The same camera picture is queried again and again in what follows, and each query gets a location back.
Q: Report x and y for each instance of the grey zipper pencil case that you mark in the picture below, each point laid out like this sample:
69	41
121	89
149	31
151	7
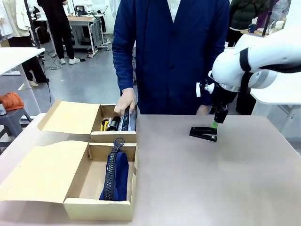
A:
127	121

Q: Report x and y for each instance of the dark blue mug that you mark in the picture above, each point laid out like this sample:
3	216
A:
252	27

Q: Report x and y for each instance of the large cardboard box with lid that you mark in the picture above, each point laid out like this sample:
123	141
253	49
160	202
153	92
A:
47	174

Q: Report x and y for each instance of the bystander in beige coat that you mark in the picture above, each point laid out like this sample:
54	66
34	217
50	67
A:
16	23

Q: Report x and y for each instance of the person left hand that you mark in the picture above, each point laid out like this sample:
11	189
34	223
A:
203	110

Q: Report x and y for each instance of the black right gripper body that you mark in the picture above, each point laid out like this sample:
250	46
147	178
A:
221	97

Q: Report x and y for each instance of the white cup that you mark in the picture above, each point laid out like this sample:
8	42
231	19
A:
279	25

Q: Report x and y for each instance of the small cardboard box with lid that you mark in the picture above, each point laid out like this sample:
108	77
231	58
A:
75	117

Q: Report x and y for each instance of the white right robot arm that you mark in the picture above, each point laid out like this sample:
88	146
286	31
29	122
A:
261	63

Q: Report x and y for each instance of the navy blue zipper pencil case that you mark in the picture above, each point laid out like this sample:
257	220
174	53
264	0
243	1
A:
116	176

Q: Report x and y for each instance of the person left forearm blue sleeve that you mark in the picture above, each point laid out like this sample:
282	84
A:
206	101

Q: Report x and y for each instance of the person right hand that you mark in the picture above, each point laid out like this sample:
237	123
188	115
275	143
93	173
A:
125	102

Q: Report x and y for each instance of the wooden background table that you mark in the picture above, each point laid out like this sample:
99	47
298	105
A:
256	31

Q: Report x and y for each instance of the bystander in black clothes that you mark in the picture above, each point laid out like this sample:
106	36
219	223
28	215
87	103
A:
58	28

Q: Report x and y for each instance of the black tripod pole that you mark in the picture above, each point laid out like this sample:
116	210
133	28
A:
268	16
33	23

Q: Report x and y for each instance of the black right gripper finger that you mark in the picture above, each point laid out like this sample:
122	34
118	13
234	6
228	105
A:
212	110
219	116

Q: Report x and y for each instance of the person right forearm blue sleeve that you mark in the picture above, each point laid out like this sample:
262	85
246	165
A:
123	68

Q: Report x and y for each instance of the grey background workbench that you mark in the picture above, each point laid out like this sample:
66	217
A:
87	28

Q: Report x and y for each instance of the grey stool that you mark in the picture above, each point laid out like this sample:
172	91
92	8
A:
11	122

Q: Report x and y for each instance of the orange cloth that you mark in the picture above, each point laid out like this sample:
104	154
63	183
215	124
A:
13	101

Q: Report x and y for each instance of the silver metal can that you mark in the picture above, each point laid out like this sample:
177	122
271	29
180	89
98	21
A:
2	109

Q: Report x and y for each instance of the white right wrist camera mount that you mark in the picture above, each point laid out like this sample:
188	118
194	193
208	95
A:
202	89

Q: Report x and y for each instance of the person torso in blue coat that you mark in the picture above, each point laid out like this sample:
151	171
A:
171	56

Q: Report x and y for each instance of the yellow utility knife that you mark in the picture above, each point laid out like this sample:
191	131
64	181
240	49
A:
104	125

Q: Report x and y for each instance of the bystander in dark green jacket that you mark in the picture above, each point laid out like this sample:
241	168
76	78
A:
247	18

